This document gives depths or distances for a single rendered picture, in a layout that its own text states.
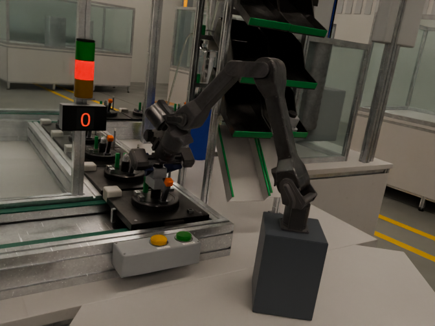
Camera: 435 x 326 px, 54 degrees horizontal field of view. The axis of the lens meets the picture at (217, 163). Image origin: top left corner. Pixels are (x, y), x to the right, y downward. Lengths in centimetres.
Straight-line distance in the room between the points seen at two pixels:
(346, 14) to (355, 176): 857
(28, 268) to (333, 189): 186
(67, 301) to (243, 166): 67
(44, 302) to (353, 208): 206
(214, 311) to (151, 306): 14
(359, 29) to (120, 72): 571
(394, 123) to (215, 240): 406
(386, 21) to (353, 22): 822
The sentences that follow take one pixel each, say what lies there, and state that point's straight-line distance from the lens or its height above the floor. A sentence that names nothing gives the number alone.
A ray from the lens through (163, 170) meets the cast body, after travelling 123.
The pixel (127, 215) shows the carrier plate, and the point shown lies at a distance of 119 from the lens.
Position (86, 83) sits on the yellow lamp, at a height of 130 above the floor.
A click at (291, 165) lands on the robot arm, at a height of 121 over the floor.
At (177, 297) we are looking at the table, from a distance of 106.
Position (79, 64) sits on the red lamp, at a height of 135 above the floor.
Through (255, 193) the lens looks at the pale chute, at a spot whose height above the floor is 101.
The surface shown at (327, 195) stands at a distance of 251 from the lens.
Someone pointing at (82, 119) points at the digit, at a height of 120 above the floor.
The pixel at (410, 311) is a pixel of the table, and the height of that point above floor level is 86.
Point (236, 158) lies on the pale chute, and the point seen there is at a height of 110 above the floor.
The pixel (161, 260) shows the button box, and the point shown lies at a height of 93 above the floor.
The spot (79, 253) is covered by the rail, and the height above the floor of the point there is 94.
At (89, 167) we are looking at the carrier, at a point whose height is 98.
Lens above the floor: 145
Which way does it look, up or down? 16 degrees down
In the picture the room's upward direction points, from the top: 7 degrees clockwise
